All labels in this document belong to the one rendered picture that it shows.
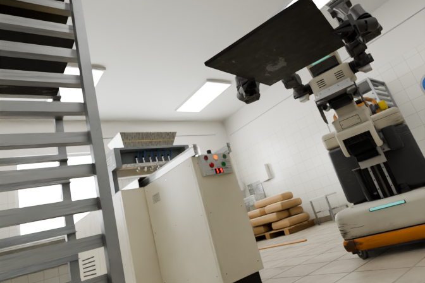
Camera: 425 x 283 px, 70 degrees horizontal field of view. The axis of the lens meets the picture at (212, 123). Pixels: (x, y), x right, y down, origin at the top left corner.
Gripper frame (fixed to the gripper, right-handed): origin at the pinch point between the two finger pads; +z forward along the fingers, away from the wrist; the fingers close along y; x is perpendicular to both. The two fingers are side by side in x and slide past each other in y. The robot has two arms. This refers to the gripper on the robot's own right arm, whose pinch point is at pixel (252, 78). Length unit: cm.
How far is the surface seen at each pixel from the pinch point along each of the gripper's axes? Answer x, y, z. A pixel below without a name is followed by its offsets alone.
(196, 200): -33, -40, -70
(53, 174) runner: -77, -28, 40
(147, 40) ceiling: -6, 193, -242
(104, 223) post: -69, -43, 40
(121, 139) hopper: -69, 29, -130
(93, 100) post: -65, -10, 37
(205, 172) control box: -22, -26, -66
